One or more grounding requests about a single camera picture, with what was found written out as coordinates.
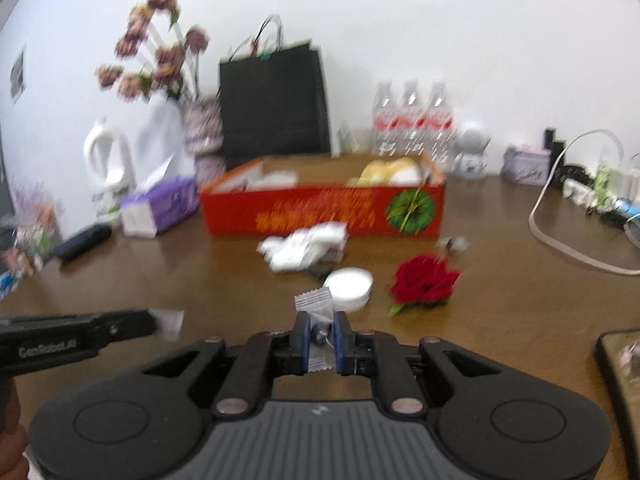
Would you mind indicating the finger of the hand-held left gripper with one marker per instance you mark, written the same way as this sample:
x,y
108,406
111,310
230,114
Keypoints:
x,y
127,325

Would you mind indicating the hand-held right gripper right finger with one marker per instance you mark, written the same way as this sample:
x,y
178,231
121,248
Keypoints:
x,y
342,340

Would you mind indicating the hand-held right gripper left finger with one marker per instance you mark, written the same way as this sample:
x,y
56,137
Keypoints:
x,y
300,340

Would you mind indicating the clear sachet with screw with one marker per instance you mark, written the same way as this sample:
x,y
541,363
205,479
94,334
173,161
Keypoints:
x,y
312,302

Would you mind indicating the small white packet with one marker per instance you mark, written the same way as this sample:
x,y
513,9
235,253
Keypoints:
x,y
170,321

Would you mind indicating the red cardboard box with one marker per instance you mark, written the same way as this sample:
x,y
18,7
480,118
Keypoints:
x,y
320,212

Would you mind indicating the person's left hand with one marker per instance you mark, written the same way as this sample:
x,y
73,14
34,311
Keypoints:
x,y
10,425

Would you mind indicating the white round lid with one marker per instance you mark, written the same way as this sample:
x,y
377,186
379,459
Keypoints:
x,y
350,282

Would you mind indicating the blue packet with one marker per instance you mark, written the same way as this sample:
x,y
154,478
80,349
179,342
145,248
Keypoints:
x,y
9,284

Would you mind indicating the crumpled white packets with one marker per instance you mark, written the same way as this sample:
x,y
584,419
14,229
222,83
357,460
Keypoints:
x,y
300,250

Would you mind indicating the dark remote control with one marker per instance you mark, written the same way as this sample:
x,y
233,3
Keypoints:
x,y
82,242

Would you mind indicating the red rose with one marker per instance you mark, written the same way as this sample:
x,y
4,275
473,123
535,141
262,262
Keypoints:
x,y
425,282

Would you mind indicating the clear cup with trinkets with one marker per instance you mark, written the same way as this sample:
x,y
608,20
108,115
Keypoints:
x,y
32,230

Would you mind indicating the purple tissue box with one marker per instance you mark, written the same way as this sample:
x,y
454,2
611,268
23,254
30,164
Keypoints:
x,y
165,202

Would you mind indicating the small candy wrapper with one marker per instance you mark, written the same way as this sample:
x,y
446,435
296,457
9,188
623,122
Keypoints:
x,y
452,244

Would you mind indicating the white detergent bottle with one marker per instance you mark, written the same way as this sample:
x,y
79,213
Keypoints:
x,y
100,180

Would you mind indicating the white paper item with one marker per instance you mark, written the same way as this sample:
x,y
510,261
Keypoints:
x,y
272,180

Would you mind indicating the yellow bread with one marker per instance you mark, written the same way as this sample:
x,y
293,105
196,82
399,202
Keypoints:
x,y
387,170

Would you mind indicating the white paper bag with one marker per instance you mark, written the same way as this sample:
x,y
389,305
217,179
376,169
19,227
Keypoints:
x,y
160,140

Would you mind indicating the patterned flower vase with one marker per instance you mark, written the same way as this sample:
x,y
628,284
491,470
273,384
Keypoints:
x,y
202,130

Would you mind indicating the white round figurine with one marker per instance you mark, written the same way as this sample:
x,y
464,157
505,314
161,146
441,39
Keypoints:
x,y
472,152

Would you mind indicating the black paper bag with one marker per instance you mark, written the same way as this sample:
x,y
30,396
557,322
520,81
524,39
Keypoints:
x,y
275,105

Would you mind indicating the lavender tin box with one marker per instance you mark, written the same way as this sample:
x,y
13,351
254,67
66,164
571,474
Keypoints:
x,y
525,166

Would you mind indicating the pink artificial flowers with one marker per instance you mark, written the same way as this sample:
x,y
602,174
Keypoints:
x,y
160,55

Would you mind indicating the white power strip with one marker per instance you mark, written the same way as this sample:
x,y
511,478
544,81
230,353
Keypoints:
x,y
580,192

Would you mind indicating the wall poster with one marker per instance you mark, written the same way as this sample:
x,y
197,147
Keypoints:
x,y
18,75

